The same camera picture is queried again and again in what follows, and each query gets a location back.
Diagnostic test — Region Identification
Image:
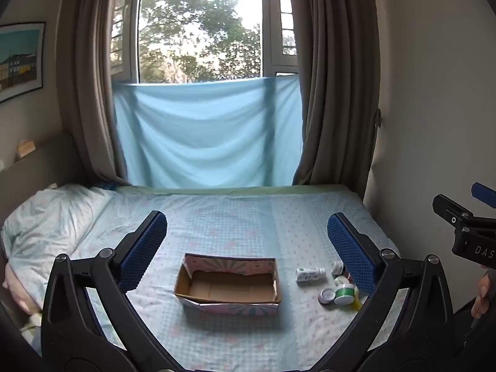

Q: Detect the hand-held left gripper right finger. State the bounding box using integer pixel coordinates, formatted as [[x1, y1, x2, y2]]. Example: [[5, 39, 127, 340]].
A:
[[326, 212, 455, 372]]

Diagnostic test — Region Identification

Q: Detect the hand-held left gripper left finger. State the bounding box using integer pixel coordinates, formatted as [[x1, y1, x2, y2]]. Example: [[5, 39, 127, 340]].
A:
[[41, 210, 168, 372]]

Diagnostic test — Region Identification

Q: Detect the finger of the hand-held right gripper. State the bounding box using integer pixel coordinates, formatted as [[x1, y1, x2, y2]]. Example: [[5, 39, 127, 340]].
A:
[[433, 194, 476, 228], [471, 182, 496, 204]]

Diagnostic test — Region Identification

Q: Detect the green jar white lid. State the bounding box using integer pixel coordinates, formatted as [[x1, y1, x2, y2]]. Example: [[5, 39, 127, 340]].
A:
[[334, 284, 356, 306]]

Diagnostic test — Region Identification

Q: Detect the white plastic bottle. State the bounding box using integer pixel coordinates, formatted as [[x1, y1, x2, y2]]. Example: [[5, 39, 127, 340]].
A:
[[295, 267, 326, 284]]

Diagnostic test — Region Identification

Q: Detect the cardboard box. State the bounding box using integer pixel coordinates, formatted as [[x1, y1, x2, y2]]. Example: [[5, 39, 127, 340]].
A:
[[174, 253, 283, 316]]

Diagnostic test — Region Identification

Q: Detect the person's right hand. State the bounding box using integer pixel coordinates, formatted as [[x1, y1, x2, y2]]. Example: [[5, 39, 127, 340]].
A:
[[471, 271, 496, 318]]

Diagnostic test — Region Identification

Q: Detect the floral pillow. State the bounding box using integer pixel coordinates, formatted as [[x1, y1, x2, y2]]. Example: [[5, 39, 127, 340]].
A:
[[1, 184, 117, 311]]

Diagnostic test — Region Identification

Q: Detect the light blue hanging cloth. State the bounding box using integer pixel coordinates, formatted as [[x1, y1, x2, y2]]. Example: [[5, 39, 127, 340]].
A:
[[112, 75, 305, 189]]

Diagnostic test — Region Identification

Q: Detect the beige headboard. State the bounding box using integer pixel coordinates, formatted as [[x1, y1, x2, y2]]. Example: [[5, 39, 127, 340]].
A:
[[0, 131, 95, 206]]

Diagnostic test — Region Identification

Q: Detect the brown curtain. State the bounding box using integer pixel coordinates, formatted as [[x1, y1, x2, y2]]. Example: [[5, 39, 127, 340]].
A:
[[56, 0, 142, 185], [285, 0, 383, 203]]

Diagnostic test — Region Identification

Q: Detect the window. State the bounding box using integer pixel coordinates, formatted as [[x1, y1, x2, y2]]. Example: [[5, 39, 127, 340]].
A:
[[110, 0, 301, 85]]

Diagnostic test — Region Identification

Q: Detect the framed wall picture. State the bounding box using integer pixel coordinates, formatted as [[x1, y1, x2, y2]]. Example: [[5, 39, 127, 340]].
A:
[[0, 21, 47, 104]]

